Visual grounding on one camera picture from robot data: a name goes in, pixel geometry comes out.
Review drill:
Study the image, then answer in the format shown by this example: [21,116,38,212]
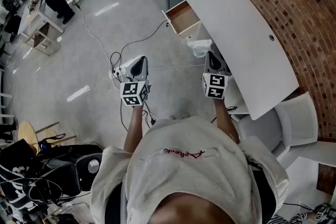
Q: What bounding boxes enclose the grey cable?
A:
[109,19,169,73]

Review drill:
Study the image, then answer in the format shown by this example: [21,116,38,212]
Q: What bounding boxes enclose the person's left forearm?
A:
[123,105,144,153]

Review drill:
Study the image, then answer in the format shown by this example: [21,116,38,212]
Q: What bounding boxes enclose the black cable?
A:
[109,51,122,72]

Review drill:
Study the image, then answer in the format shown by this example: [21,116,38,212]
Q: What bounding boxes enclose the white plastic bag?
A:
[186,39,213,59]

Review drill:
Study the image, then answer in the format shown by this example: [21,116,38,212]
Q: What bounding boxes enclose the white power strip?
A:
[111,66,128,78]

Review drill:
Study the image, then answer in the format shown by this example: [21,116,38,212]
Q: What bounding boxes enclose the long white cable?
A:
[77,4,113,71]

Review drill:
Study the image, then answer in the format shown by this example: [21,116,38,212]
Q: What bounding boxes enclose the wooden drawer with white front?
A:
[162,0,202,39]

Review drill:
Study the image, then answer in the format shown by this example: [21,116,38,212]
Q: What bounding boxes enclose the wooden stools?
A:
[17,120,77,155]

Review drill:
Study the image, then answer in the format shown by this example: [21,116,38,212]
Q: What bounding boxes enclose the white desk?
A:
[177,0,300,121]

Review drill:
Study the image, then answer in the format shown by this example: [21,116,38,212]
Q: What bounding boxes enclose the black equipment pile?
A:
[0,138,103,224]

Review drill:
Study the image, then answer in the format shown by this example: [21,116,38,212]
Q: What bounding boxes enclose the white chair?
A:
[230,91,320,163]

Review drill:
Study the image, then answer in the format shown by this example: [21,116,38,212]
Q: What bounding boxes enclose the person's right forearm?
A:
[212,97,240,144]

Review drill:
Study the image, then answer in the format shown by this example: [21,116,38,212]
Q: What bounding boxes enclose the person's chin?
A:
[149,193,234,224]

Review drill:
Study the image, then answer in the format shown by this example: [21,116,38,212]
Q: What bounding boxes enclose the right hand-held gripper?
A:
[201,51,229,100]

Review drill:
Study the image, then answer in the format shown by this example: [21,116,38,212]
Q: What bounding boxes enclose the small white table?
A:
[17,0,65,41]

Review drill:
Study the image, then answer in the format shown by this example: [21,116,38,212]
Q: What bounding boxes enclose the person's light grey shirt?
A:
[90,115,290,224]

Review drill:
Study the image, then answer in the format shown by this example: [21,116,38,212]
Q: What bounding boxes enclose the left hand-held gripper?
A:
[119,56,153,108]

